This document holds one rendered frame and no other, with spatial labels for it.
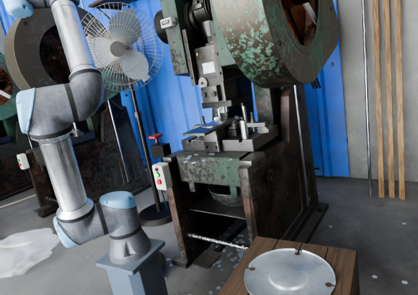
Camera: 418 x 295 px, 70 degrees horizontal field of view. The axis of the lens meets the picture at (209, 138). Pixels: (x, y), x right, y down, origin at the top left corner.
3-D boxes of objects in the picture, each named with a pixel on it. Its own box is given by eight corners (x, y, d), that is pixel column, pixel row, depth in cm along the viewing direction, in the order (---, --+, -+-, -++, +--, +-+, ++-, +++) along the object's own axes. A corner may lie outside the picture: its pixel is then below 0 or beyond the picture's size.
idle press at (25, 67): (71, 242, 222) (-5, -7, 185) (20, 220, 284) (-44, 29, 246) (199, 169, 338) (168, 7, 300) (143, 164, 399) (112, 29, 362)
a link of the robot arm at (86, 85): (117, 103, 87) (73, -29, 97) (77, 111, 82) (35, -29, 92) (115, 119, 97) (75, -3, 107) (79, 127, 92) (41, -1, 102)
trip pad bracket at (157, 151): (168, 178, 164) (162, 144, 160) (157, 177, 170) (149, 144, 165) (176, 173, 168) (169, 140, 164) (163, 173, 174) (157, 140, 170)
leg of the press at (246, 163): (276, 299, 135) (248, 103, 116) (254, 291, 142) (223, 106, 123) (328, 207, 207) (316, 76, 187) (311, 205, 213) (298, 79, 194)
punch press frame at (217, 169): (256, 254, 144) (209, -51, 115) (188, 237, 169) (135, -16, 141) (308, 188, 205) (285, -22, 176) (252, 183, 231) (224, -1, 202)
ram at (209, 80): (221, 102, 146) (211, 40, 140) (198, 104, 155) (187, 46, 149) (239, 96, 159) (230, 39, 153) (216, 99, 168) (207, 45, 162)
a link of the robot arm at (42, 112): (111, 241, 103) (70, 86, 81) (64, 259, 97) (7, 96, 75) (104, 221, 113) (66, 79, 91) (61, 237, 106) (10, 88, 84)
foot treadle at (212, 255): (209, 277, 141) (208, 267, 140) (193, 271, 147) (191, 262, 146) (263, 217, 186) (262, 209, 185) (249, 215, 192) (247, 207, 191)
